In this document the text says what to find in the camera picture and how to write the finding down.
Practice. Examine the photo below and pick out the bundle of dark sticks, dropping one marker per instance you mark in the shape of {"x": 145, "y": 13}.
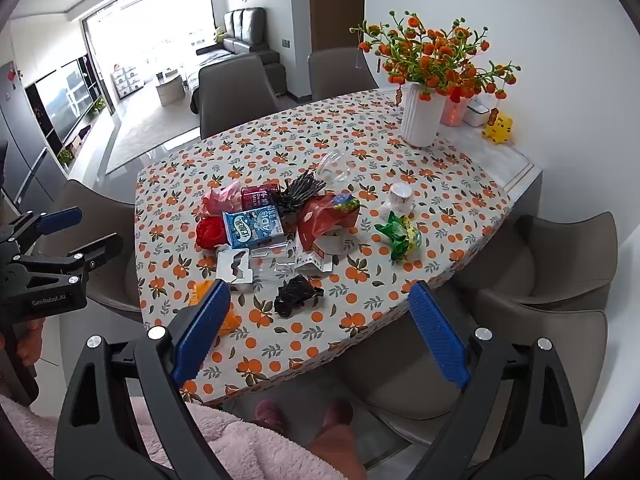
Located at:
{"x": 300, "y": 192}

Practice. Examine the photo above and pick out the white drawer unit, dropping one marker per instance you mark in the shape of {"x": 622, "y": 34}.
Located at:
{"x": 125, "y": 82}

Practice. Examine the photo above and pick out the dark grey sofa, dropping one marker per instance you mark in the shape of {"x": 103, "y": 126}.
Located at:
{"x": 245, "y": 25}

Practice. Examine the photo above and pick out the small white box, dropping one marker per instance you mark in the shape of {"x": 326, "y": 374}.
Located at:
{"x": 479, "y": 112}

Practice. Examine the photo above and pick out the grey rug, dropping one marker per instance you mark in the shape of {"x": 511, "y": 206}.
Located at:
{"x": 150, "y": 135}

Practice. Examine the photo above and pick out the pink container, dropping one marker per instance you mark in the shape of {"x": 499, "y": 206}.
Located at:
{"x": 454, "y": 114}

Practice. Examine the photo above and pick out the brown wooden door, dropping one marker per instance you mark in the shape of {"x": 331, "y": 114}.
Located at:
{"x": 335, "y": 5}

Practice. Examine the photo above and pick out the flat screen television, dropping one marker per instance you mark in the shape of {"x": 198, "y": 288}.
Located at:
{"x": 60, "y": 95}

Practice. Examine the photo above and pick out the person's left hand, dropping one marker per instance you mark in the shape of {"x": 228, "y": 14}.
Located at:
{"x": 31, "y": 345}

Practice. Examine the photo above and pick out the pink plastic bag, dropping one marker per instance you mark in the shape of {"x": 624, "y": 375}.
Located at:
{"x": 222, "y": 200}

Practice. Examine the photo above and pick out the black plastic bag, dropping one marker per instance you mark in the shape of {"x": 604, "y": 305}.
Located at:
{"x": 295, "y": 295}

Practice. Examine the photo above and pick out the white cardboard blister card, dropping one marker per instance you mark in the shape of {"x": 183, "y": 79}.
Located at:
{"x": 225, "y": 270}

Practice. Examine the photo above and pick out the yellow tiger toy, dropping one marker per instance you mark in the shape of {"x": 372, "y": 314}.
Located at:
{"x": 500, "y": 132}

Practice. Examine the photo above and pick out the orange artificial flowers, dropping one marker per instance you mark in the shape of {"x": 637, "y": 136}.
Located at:
{"x": 435, "y": 55}

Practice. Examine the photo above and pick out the small potted plant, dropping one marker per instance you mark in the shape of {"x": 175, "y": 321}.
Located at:
{"x": 100, "y": 106}
{"x": 65, "y": 157}

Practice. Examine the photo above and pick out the grey dining chair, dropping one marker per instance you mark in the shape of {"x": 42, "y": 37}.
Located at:
{"x": 115, "y": 210}
{"x": 540, "y": 340}
{"x": 235, "y": 95}
{"x": 565, "y": 250}
{"x": 340, "y": 75}

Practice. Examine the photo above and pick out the pink slipper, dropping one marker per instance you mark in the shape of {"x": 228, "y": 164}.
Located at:
{"x": 270, "y": 417}

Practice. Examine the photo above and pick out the green snack wrapper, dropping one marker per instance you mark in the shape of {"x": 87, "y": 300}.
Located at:
{"x": 400, "y": 235}

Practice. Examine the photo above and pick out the clear plastic packaging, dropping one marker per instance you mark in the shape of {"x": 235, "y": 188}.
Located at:
{"x": 272, "y": 260}

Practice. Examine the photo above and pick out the clear plastic bottle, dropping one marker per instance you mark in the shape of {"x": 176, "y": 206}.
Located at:
{"x": 335, "y": 167}

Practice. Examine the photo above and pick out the grey refrigerator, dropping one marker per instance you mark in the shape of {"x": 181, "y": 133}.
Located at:
{"x": 25, "y": 160}

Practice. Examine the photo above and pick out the television wall unit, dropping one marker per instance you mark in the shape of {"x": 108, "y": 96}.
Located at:
{"x": 89, "y": 130}

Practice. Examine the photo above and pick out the blue milk carton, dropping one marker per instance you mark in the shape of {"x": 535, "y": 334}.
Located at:
{"x": 250, "y": 227}

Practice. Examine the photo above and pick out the red fabric scrunchie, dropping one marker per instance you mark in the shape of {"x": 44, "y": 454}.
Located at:
{"x": 210, "y": 234}

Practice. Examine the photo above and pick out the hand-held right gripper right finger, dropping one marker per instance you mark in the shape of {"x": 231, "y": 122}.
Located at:
{"x": 440, "y": 335}

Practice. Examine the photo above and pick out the orange hanging ornament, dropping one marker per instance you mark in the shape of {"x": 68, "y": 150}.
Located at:
{"x": 494, "y": 119}

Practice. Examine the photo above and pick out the person's bare leg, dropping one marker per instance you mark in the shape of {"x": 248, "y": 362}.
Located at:
{"x": 340, "y": 455}

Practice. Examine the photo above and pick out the white ribbed vase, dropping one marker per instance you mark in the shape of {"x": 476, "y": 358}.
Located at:
{"x": 420, "y": 115}

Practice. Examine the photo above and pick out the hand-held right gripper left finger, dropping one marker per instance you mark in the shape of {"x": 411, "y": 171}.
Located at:
{"x": 200, "y": 335}

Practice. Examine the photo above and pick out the red snack bag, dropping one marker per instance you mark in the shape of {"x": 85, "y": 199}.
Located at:
{"x": 320, "y": 220}

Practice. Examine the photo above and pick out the orange print tablecloth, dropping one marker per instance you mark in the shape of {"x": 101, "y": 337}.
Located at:
{"x": 300, "y": 135}

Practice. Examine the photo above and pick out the pink fluffy robe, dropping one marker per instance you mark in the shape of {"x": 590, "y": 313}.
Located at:
{"x": 250, "y": 450}

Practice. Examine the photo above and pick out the red drink can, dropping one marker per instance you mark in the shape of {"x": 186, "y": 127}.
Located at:
{"x": 257, "y": 195}

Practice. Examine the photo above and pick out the white medicine box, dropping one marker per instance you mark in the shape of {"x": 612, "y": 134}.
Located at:
{"x": 325, "y": 249}

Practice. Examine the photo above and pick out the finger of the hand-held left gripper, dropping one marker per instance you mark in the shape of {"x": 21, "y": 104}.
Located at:
{"x": 60, "y": 220}
{"x": 100, "y": 250}

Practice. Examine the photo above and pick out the orange wrapper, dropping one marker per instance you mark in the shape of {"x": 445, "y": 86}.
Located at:
{"x": 229, "y": 322}

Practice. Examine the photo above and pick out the round coffee table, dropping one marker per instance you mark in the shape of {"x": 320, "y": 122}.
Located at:
{"x": 170, "y": 90}

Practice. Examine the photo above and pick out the paper cup in plastic bag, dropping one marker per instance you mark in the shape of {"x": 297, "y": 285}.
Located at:
{"x": 400, "y": 195}

